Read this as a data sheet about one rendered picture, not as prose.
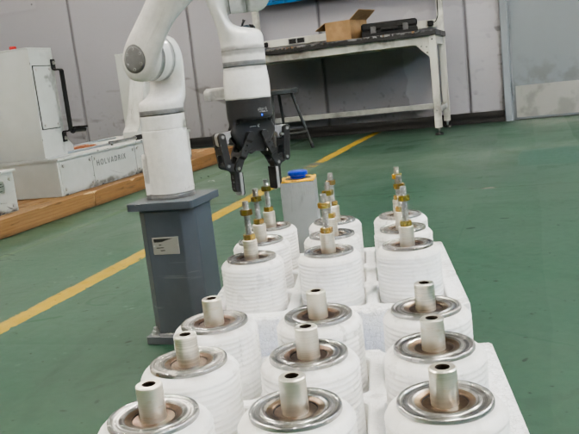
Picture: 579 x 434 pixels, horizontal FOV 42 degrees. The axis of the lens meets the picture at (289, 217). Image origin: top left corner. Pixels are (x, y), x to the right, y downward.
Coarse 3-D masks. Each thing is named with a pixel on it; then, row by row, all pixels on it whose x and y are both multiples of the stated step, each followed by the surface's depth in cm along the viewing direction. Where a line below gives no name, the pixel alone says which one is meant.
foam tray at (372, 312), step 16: (368, 256) 137; (368, 272) 126; (448, 272) 120; (288, 288) 121; (368, 288) 116; (448, 288) 112; (224, 304) 117; (368, 304) 109; (384, 304) 108; (464, 304) 105; (256, 320) 108; (272, 320) 108; (368, 320) 106; (272, 336) 108; (368, 336) 107
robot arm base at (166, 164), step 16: (144, 128) 151; (160, 128) 150; (176, 128) 151; (144, 144) 153; (160, 144) 150; (176, 144) 151; (144, 160) 153; (160, 160) 151; (176, 160) 151; (144, 176) 154; (160, 176) 151; (176, 176) 152; (192, 176) 156; (160, 192) 152; (176, 192) 152; (192, 192) 155
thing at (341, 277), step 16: (304, 256) 112; (352, 256) 110; (304, 272) 111; (320, 272) 109; (336, 272) 109; (352, 272) 110; (304, 288) 112; (336, 288) 109; (352, 288) 110; (304, 304) 113; (352, 304) 110
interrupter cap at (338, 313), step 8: (328, 304) 86; (336, 304) 85; (288, 312) 84; (296, 312) 84; (304, 312) 84; (328, 312) 84; (336, 312) 83; (344, 312) 83; (288, 320) 81; (296, 320) 81; (304, 320) 81; (312, 320) 81; (320, 320) 80; (328, 320) 80; (336, 320) 80; (344, 320) 80
